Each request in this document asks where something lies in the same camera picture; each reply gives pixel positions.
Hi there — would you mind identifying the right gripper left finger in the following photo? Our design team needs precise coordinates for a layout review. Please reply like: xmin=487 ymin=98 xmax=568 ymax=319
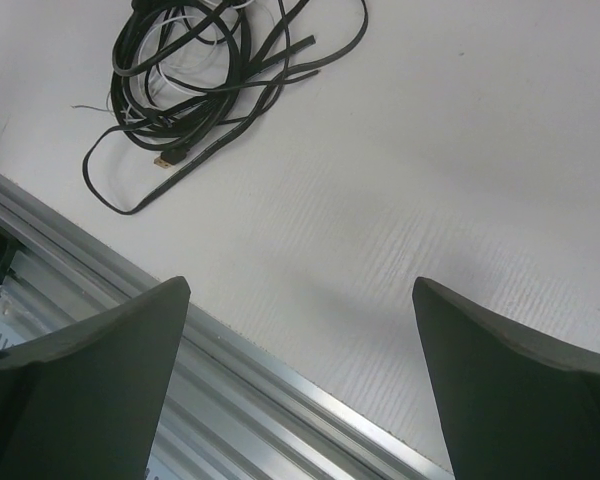
xmin=0 ymin=277 xmax=190 ymax=479

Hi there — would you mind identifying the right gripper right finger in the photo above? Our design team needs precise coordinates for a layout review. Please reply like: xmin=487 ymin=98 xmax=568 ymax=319
xmin=412 ymin=277 xmax=600 ymax=479

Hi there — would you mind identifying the black USB cable bundle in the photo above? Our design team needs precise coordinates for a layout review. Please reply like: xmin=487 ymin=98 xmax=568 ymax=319
xmin=82 ymin=0 xmax=370 ymax=216

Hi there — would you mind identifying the aluminium mounting rail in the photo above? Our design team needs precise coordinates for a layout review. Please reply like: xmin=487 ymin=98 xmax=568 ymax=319
xmin=0 ymin=175 xmax=447 ymax=479

